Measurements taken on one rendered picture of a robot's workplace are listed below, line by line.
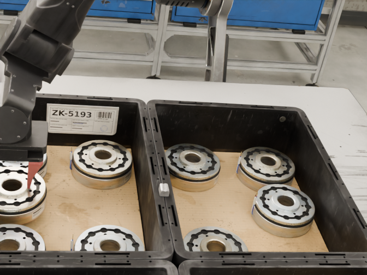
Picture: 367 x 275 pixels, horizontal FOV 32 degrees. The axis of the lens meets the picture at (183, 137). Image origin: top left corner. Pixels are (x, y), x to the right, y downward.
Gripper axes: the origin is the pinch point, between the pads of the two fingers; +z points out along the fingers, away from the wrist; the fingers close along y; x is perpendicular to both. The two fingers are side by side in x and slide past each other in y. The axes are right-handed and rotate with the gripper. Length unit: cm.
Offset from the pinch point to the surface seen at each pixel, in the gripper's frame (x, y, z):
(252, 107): 19.5, 41.5, -2.8
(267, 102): 60, 60, 21
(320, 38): 193, 128, 66
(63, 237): -5.6, 8.0, 6.1
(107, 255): -19.1, 13.5, -4.1
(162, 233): -14.7, 21.0, -3.9
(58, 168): 11.6, 6.7, 6.5
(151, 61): 189, 47, 83
